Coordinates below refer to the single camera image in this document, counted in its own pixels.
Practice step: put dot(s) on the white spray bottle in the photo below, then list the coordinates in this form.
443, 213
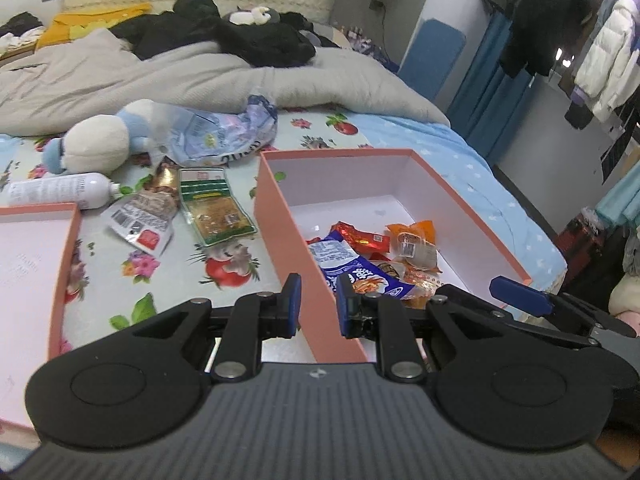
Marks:
87, 191

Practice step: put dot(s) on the yellow pillow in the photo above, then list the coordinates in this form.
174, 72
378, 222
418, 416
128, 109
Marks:
69, 26

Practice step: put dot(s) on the white puffer jacket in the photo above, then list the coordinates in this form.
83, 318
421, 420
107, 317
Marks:
609, 74

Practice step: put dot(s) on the orange clear snack packet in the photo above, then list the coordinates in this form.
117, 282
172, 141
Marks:
424, 284

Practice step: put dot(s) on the pink box lid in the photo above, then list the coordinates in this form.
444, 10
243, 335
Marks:
37, 245

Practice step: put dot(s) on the black clothes pile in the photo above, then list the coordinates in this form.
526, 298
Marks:
281, 44

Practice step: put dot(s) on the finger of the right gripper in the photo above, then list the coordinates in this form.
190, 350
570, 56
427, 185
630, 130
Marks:
520, 297

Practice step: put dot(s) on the red foil snack packet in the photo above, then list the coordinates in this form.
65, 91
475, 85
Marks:
365, 243

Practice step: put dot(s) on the white red-label snack packet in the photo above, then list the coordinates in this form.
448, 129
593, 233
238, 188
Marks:
144, 217

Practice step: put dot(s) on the grey duvet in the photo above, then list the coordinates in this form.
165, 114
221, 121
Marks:
56, 87

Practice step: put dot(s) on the orange brown snack packet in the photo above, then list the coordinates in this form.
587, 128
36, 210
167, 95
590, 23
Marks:
416, 244

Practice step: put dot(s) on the white black plush toy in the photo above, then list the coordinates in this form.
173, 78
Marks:
259, 15

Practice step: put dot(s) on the blue curtain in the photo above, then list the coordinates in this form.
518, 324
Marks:
489, 105

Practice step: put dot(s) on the pink cardboard box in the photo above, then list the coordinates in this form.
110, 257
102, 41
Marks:
301, 194

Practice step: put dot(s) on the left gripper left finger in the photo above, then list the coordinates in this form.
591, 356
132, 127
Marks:
241, 329

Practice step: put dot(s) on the green white snack packet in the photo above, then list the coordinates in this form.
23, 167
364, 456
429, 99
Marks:
210, 206

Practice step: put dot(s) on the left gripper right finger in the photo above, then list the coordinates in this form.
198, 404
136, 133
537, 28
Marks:
385, 321

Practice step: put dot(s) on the blue padded board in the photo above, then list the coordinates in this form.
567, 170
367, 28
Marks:
431, 57

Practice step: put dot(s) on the black hanging coat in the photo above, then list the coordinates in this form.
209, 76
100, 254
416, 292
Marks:
539, 28

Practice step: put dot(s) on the folded clothes stack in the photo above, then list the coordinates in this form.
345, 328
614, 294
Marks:
21, 31

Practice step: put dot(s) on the blue noodle snack packet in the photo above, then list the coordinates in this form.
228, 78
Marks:
336, 257

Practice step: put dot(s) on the white blue plush toy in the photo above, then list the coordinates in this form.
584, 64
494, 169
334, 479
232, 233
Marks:
103, 143

